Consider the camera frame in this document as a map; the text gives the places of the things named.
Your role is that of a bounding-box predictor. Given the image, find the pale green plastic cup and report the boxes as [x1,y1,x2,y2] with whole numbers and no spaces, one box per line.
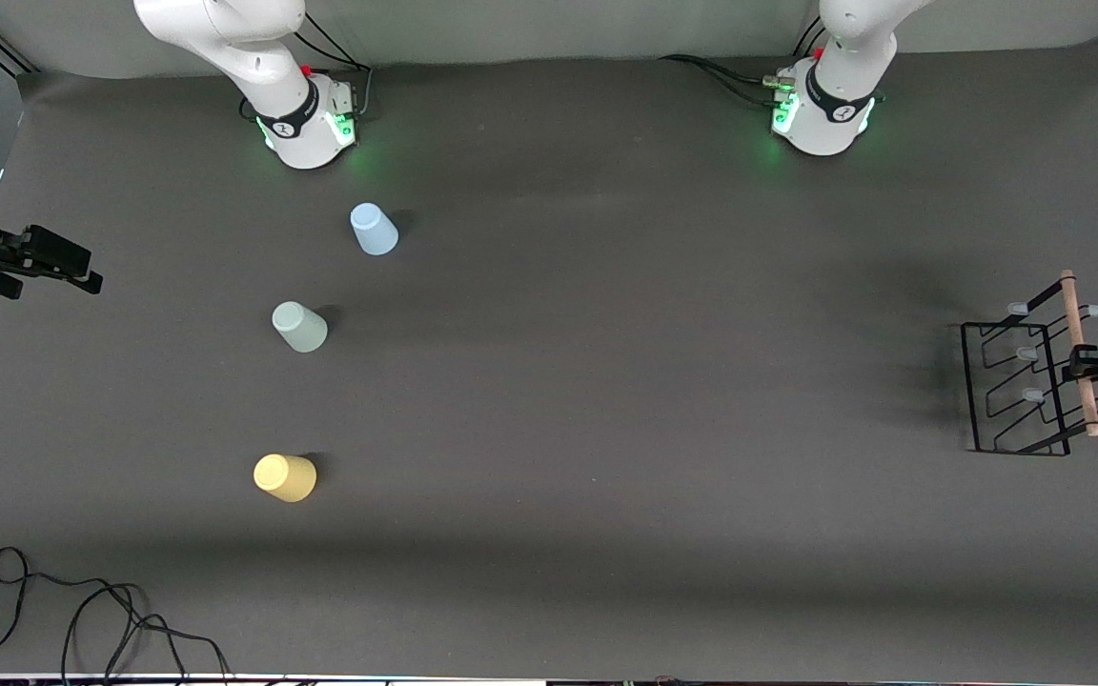
[272,301,329,353]

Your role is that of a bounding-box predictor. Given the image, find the light blue plastic cup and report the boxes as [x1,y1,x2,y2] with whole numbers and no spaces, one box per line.
[350,203,399,256]

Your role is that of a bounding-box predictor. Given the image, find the black right arm base cable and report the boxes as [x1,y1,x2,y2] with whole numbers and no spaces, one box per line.
[294,10,375,120]

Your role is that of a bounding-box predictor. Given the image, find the black left arm base cable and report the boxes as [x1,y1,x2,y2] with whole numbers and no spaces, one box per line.
[659,52,793,108]

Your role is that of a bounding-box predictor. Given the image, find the yellow plastic cup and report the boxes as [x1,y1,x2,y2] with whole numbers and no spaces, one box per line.
[254,454,317,503]

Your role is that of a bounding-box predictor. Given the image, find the black arm base cable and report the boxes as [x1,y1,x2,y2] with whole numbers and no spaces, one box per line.
[659,52,793,108]
[294,10,375,120]

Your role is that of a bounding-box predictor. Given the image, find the dark grey table mat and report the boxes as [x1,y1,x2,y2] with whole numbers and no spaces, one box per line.
[0,38,1098,679]

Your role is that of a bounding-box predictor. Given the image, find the black wire cup holder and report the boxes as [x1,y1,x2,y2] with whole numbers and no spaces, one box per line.
[961,270,1098,456]

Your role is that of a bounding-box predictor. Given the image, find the black metal rail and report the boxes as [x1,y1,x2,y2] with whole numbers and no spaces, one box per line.
[0,14,40,77]

